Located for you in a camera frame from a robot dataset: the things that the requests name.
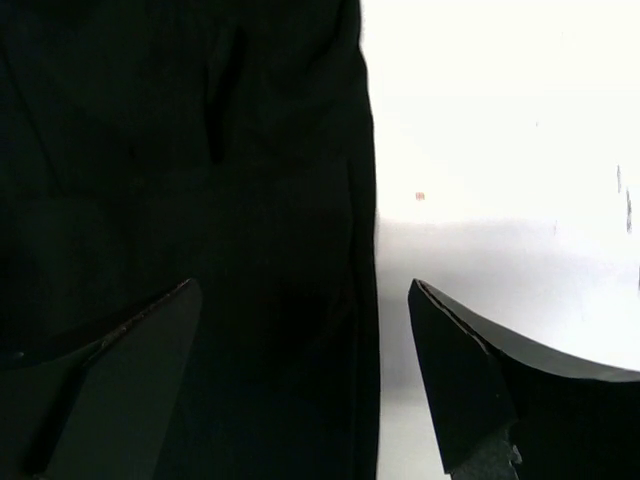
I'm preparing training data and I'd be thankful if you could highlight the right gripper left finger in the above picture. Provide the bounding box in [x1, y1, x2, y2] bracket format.
[1, 279, 202, 480]

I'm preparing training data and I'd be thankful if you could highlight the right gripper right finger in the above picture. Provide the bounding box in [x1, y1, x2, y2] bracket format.
[408, 280, 639, 480]

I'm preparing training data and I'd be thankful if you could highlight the black t shirt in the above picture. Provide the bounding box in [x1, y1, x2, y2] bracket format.
[1, 1, 380, 479]

